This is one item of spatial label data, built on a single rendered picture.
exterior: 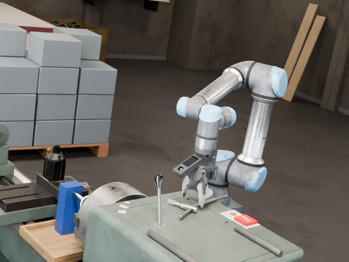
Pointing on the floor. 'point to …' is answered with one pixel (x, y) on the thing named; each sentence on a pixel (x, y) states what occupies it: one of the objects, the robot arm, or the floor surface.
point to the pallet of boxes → (55, 90)
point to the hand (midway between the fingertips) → (191, 200)
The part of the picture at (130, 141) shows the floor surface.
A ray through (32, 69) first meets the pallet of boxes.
